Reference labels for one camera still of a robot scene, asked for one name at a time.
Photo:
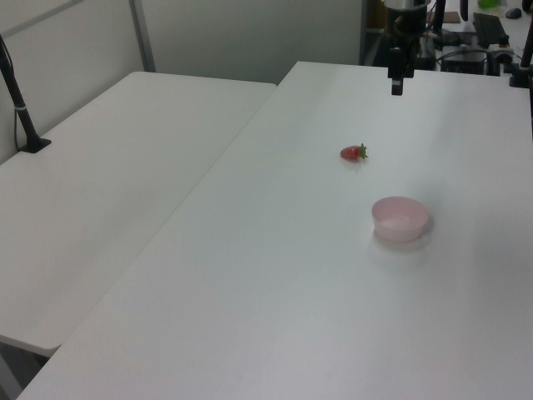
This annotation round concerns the dark grey computer mouse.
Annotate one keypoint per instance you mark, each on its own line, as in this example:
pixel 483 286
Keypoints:
pixel 513 13

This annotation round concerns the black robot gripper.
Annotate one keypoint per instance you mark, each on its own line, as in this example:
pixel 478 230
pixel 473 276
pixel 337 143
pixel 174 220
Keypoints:
pixel 410 23

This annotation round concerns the brown flat board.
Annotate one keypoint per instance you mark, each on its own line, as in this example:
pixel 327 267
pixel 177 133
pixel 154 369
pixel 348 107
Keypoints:
pixel 451 18

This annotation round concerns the red strawberry with green leaves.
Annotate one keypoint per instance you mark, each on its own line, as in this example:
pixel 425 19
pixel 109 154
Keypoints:
pixel 352 152

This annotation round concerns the black pole with table clamp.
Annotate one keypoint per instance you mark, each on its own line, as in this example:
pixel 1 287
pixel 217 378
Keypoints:
pixel 522 68

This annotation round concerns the green object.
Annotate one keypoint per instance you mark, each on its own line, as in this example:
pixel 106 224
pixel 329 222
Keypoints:
pixel 489 3

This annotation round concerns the black camera pole with base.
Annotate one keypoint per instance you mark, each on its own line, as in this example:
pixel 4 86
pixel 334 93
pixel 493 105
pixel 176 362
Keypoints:
pixel 18 108

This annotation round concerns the black thin stand pole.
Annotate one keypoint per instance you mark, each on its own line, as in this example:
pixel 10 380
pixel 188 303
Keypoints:
pixel 438 16

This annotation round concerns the black computer keyboard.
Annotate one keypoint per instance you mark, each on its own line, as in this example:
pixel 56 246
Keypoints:
pixel 488 28

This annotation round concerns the pink plastic bowl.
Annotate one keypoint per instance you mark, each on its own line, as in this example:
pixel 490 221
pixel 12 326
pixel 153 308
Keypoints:
pixel 399 219

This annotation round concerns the black electronic equipment box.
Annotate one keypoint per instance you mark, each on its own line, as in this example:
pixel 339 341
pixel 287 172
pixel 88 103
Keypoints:
pixel 464 61

